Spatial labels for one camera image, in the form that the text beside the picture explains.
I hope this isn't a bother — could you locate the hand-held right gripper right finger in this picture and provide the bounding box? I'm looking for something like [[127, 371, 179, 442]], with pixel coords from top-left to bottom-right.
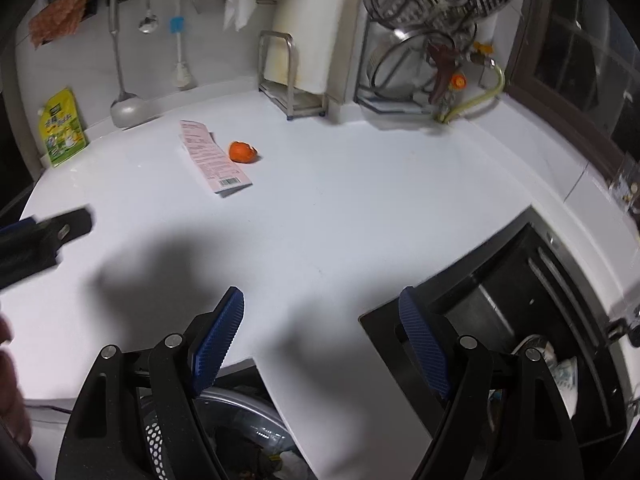
[[398, 286, 586, 480]]

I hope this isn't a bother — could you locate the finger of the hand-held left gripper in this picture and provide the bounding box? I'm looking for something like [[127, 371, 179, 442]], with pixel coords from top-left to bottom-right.
[[0, 216, 38, 235], [20, 205, 94, 266]]

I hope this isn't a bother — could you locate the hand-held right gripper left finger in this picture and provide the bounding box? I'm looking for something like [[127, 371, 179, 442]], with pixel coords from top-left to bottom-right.
[[55, 286, 245, 480]]

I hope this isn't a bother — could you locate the white mesh waste bin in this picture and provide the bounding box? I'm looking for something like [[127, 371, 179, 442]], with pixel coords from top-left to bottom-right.
[[137, 360, 321, 480]]

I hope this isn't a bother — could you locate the pink paper slip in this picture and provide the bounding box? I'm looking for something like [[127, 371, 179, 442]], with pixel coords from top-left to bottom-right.
[[179, 120, 253, 198]]

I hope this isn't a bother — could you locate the orange peel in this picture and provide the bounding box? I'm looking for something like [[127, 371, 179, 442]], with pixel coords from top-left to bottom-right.
[[229, 141, 260, 164]]

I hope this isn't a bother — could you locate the person's left hand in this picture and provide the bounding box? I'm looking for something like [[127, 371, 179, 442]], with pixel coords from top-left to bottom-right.
[[0, 316, 34, 451]]

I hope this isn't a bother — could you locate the black kitchen sink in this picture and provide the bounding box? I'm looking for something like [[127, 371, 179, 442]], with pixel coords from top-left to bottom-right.
[[359, 207, 640, 480]]

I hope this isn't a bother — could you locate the yellow green refill pouch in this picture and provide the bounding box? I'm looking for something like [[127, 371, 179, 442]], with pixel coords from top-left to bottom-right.
[[40, 87, 90, 168]]

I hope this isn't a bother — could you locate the metal ladle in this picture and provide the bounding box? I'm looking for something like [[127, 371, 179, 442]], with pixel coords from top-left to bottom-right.
[[107, 0, 151, 129]]

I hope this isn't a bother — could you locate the white bottle brush blue sponge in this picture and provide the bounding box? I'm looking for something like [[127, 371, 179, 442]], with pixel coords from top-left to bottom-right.
[[169, 2, 195, 89]]

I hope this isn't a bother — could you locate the orange dish cloth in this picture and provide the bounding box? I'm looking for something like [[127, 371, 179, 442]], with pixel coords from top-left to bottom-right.
[[29, 0, 94, 50]]

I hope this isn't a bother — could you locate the metal pot lid rack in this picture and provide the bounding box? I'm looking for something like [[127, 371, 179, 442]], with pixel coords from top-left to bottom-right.
[[354, 15, 482, 117]]

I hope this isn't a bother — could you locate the metal cutting board rack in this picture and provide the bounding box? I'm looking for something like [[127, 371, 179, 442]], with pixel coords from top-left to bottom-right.
[[257, 30, 330, 121]]

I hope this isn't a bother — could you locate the gas valve with orange knob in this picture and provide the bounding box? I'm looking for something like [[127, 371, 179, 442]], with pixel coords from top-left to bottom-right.
[[440, 42, 501, 111]]

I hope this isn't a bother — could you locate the glass pot lid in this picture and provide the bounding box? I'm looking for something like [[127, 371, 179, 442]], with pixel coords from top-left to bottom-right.
[[371, 30, 471, 102]]

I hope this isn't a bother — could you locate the white cutting board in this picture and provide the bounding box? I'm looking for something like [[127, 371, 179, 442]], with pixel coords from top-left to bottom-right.
[[272, 0, 362, 95]]

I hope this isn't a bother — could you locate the yellow gas hose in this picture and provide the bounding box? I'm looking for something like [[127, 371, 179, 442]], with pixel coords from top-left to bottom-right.
[[440, 62, 506, 124]]

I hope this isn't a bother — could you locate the brown plastic handle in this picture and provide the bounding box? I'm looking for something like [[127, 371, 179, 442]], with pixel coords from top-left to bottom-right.
[[426, 42, 464, 104]]

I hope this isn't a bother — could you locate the dark window frame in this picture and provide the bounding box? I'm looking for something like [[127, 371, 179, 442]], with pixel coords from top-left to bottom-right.
[[505, 0, 640, 173]]

